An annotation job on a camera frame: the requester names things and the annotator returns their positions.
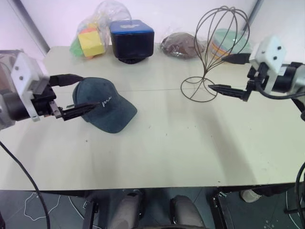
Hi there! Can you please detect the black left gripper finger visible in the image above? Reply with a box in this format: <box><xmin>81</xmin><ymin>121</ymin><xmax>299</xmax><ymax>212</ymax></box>
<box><xmin>62</xmin><ymin>102</ymin><xmax>101</xmax><ymax>121</ymax></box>
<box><xmin>49</xmin><ymin>74</ymin><xmax>84</xmax><ymax>87</ymax></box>

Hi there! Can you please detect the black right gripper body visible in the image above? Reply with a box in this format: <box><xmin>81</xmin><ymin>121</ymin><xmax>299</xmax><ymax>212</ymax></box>
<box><xmin>246</xmin><ymin>62</ymin><xmax>270</xmax><ymax>96</ymax></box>

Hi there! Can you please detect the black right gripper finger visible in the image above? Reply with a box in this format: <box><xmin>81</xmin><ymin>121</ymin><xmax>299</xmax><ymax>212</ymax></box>
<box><xmin>221</xmin><ymin>53</ymin><xmax>251</xmax><ymax>65</ymax></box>
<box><xmin>207</xmin><ymin>83</ymin><xmax>249</xmax><ymax>103</ymax></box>

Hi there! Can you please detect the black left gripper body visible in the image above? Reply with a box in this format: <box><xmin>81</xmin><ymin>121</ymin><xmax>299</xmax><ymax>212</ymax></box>
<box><xmin>31</xmin><ymin>76</ymin><xmax>65</xmax><ymax>120</ymax></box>

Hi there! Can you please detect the brown hat in plastic bag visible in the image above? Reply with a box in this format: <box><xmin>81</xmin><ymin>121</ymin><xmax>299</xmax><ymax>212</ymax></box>
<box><xmin>160</xmin><ymin>31</ymin><xmax>207</xmax><ymax>58</ymax></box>

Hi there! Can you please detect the stack of pastel plates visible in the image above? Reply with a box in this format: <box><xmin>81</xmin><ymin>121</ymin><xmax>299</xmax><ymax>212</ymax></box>
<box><xmin>210</xmin><ymin>28</ymin><xmax>252</xmax><ymax>61</ymax></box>

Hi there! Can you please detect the dark teal baseball cap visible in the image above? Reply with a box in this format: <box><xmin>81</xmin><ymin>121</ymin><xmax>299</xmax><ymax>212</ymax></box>
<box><xmin>72</xmin><ymin>77</ymin><xmax>138</xmax><ymax>135</ymax></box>

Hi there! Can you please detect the clear bag of coloured blocks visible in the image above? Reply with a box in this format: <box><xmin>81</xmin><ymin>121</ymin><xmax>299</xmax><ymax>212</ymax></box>
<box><xmin>69</xmin><ymin>0</ymin><xmax>133</xmax><ymax>59</ymax></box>

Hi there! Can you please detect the blue box on black base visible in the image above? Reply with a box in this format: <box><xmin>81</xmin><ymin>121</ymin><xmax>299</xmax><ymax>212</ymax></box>
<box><xmin>109</xmin><ymin>19</ymin><xmax>155</xmax><ymax>65</ymax></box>

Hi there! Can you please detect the white shoe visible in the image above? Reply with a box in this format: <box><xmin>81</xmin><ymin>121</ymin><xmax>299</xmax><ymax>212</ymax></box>
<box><xmin>239</xmin><ymin>188</ymin><xmax>263</xmax><ymax>204</ymax></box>

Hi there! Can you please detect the dark rounded robot leg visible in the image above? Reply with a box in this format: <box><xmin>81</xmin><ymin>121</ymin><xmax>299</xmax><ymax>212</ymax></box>
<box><xmin>169</xmin><ymin>195</ymin><xmax>206</xmax><ymax>229</ymax></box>
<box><xmin>111</xmin><ymin>189</ymin><xmax>146</xmax><ymax>229</ymax></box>

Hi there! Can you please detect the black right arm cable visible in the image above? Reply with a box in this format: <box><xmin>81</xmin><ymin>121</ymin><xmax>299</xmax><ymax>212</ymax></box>
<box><xmin>258</xmin><ymin>82</ymin><xmax>305</xmax><ymax>121</ymax></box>

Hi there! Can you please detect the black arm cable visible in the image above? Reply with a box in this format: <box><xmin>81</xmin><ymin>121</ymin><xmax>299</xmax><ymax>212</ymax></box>
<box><xmin>258</xmin><ymin>82</ymin><xmax>305</xmax><ymax>121</ymax></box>
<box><xmin>0</xmin><ymin>140</ymin><xmax>51</xmax><ymax>229</ymax></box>

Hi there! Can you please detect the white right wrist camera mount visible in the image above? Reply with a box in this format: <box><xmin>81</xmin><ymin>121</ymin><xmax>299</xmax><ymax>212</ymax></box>
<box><xmin>248</xmin><ymin>35</ymin><xmax>289</xmax><ymax>95</ymax></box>

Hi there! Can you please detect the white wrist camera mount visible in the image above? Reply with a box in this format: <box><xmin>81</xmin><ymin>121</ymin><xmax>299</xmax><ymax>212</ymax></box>
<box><xmin>10</xmin><ymin>52</ymin><xmax>51</xmax><ymax>123</ymax></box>
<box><xmin>248</xmin><ymin>35</ymin><xmax>289</xmax><ymax>95</ymax></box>

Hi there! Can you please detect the wire head-shaped hat stand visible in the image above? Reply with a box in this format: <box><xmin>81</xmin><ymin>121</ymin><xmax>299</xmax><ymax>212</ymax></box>
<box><xmin>180</xmin><ymin>5</ymin><xmax>251</xmax><ymax>103</ymax></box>

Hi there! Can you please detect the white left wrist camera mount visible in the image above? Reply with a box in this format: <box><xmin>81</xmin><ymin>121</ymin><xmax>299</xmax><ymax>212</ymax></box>
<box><xmin>10</xmin><ymin>52</ymin><xmax>51</xmax><ymax>123</ymax></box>

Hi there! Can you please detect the grey metal wall post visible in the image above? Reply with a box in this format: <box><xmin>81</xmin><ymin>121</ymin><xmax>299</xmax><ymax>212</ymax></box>
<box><xmin>9</xmin><ymin>0</ymin><xmax>51</xmax><ymax>55</ymax></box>
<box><xmin>242</xmin><ymin>0</ymin><xmax>263</xmax><ymax>32</ymax></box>

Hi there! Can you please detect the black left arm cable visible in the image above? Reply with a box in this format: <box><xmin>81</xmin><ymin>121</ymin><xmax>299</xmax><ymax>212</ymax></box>
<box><xmin>0</xmin><ymin>140</ymin><xmax>51</xmax><ymax>229</ymax></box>

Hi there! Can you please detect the black table frame leg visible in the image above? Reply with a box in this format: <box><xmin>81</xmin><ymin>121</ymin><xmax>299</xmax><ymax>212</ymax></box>
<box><xmin>211</xmin><ymin>187</ymin><xmax>237</xmax><ymax>229</ymax></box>
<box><xmin>81</xmin><ymin>190</ymin><xmax>99</xmax><ymax>229</ymax></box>

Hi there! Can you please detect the white cable on floor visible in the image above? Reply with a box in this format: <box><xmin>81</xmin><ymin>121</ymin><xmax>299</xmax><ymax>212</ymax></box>
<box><xmin>23</xmin><ymin>190</ymin><xmax>61</xmax><ymax>221</ymax></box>

